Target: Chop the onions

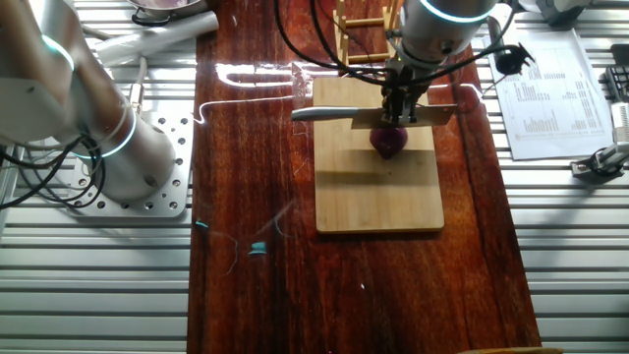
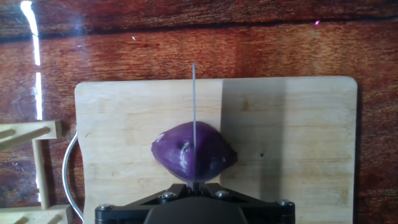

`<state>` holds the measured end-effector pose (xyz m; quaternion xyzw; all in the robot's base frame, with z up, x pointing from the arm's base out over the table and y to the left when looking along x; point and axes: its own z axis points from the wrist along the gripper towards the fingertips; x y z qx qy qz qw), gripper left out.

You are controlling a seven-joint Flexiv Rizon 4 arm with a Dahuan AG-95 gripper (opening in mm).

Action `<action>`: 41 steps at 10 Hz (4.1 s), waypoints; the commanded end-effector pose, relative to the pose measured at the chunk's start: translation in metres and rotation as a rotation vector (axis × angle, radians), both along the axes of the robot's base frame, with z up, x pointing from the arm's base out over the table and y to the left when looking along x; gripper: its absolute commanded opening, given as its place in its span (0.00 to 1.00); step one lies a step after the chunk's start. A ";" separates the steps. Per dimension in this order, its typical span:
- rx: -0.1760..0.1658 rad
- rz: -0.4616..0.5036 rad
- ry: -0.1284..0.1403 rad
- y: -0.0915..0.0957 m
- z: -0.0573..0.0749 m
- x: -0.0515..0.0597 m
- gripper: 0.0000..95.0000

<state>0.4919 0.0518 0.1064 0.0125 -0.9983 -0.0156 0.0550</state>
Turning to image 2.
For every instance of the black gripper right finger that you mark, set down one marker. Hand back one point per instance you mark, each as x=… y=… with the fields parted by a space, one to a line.
x=267 y=213

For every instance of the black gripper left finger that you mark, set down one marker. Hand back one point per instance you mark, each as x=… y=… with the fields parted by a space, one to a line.
x=124 y=213

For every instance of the purple onion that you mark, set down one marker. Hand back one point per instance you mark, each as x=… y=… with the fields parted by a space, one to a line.
x=174 y=152

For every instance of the wooden peg rack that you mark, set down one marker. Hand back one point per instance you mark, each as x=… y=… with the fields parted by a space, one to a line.
x=38 y=171

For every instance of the bamboo cutting board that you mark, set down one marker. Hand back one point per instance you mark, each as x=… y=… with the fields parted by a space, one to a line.
x=124 y=109

